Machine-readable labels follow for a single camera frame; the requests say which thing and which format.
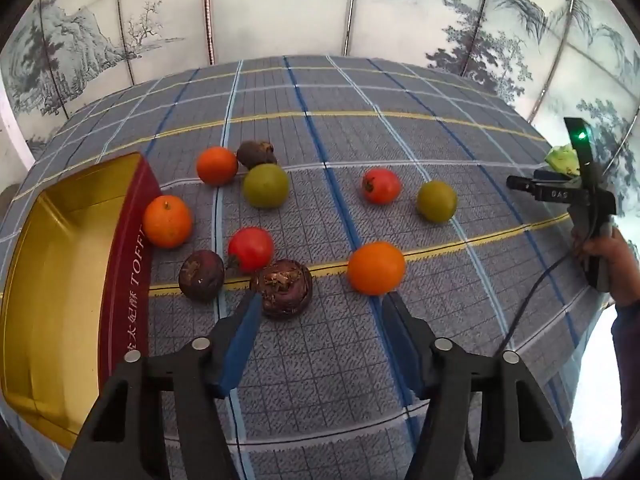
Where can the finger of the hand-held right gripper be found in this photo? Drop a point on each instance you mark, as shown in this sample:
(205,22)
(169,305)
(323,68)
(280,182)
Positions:
(555,175)
(545,191)

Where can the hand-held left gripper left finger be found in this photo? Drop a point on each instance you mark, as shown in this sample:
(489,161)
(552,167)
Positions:
(240,345)

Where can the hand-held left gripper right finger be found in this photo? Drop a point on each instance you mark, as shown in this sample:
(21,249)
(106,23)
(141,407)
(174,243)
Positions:
(402,345)

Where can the dark purple mangosteen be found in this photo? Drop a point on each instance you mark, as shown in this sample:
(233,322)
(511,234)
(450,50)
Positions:
(285,285)
(201,275)
(255,152)

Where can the orange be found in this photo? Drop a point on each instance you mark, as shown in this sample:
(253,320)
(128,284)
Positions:
(217,165)
(167,221)
(376,267)

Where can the red persimmon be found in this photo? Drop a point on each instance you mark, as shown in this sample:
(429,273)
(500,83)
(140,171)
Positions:
(381,186)
(251,249)

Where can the green round fruit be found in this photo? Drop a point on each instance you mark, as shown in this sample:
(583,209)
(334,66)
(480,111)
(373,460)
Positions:
(437,201)
(266,186)

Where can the red and gold tin box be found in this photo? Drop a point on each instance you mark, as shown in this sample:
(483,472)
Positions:
(55,285)

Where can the person's right forearm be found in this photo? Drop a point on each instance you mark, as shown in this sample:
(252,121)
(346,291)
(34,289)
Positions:
(627,360)

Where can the person's right hand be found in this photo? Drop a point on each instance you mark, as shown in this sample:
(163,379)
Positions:
(622,270)

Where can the green plastic bag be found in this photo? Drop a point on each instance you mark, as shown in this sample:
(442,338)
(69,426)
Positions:
(562,157)

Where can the blue plaid tablecloth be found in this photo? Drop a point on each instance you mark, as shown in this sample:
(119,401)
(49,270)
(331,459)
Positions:
(325,385)

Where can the landscape painted folding screen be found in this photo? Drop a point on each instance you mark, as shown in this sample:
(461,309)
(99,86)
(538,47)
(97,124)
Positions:
(280,5)

